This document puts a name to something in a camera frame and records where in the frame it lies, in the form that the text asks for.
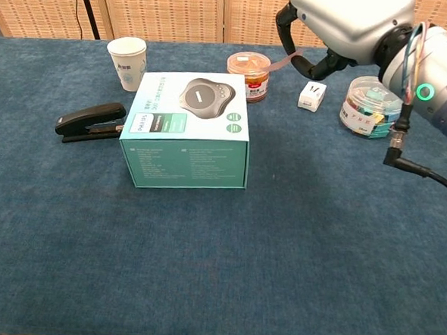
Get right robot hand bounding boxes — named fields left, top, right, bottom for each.
left=272, top=0, right=415, bottom=87

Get blue table mat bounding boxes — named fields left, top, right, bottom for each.
left=0, top=24, right=447, bottom=335

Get black stapler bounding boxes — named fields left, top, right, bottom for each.
left=54, top=99, right=128, bottom=148

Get coloured right wrist wires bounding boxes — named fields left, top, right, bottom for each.
left=399, top=20, right=431, bottom=108

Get small white staple box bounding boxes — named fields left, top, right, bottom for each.
left=297, top=80, right=328, bottom=114

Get bamboo folding screen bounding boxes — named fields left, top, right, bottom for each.
left=0, top=0, right=447, bottom=64

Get white paper cup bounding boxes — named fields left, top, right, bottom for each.
left=104, top=35, right=148, bottom=93

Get round tub of rubber bands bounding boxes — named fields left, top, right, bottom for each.
left=223, top=50, right=272, bottom=105

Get teal speakerphone product box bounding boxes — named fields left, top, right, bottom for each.
left=115, top=67, right=255, bottom=196

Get thin black hanging cable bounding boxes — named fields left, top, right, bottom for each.
left=64, top=0, right=86, bottom=40

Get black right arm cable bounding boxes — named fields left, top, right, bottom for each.
left=380, top=103, right=447, bottom=199

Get black tripod stand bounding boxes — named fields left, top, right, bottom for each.
left=72, top=0, right=104, bottom=41

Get clear tub of binder clips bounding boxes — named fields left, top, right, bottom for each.
left=338, top=74, right=407, bottom=141

